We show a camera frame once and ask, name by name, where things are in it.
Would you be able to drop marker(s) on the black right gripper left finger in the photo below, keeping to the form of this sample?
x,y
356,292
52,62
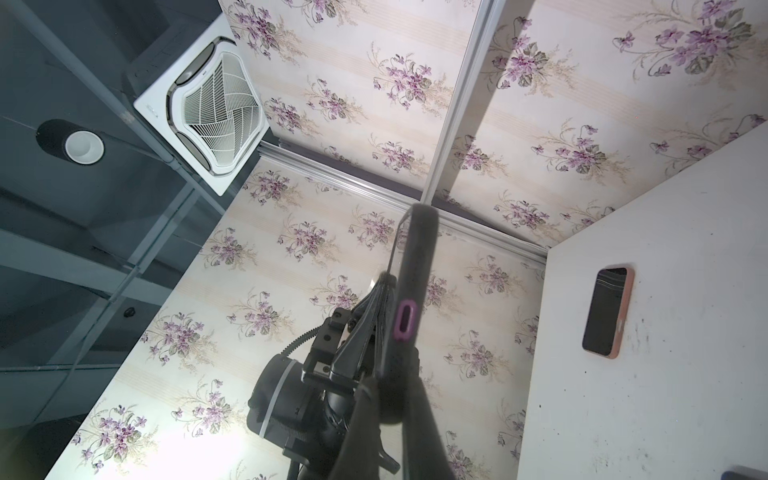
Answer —
x,y
359,456

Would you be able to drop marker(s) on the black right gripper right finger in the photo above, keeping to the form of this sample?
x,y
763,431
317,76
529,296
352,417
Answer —
x,y
423,451

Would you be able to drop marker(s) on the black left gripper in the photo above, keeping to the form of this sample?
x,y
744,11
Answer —
x,y
347,349

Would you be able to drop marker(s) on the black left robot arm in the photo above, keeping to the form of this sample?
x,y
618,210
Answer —
x,y
303,401

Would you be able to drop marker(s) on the black phone pink edge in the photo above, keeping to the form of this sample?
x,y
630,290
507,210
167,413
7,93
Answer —
x,y
608,310

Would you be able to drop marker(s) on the white ceiling air conditioner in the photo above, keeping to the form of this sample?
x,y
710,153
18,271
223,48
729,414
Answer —
x,y
191,86

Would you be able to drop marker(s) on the black cylindrical spotlight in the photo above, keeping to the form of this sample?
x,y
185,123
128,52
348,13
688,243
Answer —
x,y
70,142

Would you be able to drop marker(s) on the aluminium frame top bar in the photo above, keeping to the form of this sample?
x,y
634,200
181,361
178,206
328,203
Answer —
x,y
399,196

